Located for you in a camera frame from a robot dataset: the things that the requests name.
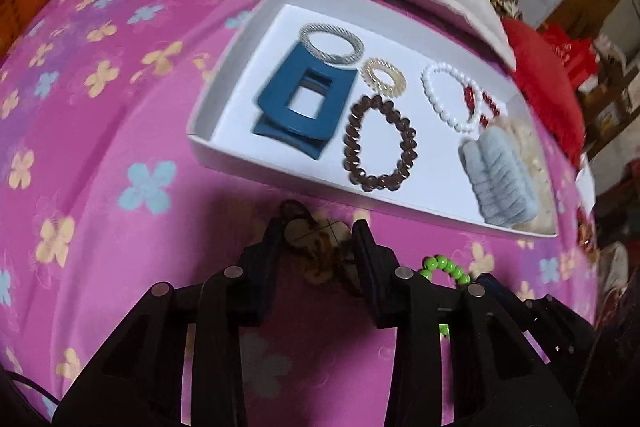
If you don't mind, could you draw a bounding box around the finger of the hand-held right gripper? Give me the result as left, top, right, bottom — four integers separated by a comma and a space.
475, 274, 526, 308

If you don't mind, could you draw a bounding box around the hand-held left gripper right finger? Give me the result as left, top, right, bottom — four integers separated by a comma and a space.
350, 219, 568, 427

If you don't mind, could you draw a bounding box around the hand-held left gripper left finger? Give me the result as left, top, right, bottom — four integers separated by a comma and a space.
52, 217, 291, 427

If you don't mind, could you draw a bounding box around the brown tortoiseshell hair accessory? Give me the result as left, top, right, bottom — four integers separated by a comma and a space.
277, 201, 362, 294

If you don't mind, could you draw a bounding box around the green bead bracelet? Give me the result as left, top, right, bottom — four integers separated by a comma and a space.
420, 255, 473, 339

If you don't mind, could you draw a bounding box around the white fluffy scrunchie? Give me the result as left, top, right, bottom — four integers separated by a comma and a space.
459, 129, 541, 227

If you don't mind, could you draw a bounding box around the dark brown bead bracelet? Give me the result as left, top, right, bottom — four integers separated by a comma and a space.
342, 96, 417, 192

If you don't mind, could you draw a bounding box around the white shallow tray box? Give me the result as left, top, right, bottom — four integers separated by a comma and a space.
186, 0, 560, 238

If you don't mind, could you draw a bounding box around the red bead bracelet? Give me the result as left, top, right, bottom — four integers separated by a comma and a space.
462, 84, 503, 128

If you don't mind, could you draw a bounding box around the white bead bracelet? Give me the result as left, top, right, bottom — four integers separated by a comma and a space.
421, 62, 488, 134

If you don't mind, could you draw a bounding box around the gold spiral hair tie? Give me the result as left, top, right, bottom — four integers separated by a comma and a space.
361, 57, 407, 94

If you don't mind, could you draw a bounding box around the silver twisted hair tie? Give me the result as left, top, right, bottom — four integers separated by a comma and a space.
299, 23, 363, 68

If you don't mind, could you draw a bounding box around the beige sheer scrunchie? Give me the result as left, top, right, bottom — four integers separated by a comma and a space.
495, 119, 557, 230

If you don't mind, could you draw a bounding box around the white folded paper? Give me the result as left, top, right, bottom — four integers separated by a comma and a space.
575, 157, 597, 214

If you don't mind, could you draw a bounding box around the blue hair claw clip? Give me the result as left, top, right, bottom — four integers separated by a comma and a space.
252, 42, 357, 160

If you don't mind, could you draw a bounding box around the pink floral bedsheet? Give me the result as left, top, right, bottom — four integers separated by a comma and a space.
0, 0, 601, 427

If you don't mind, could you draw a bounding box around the red ruffled pillow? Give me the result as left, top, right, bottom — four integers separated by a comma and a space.
502, 18, 587, 168

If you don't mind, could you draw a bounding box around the red shopping bag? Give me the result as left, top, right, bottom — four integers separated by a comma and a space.
540, 24, 598, 88

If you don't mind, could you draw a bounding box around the black cable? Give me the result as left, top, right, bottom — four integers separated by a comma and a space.
0, 369, 63, 410

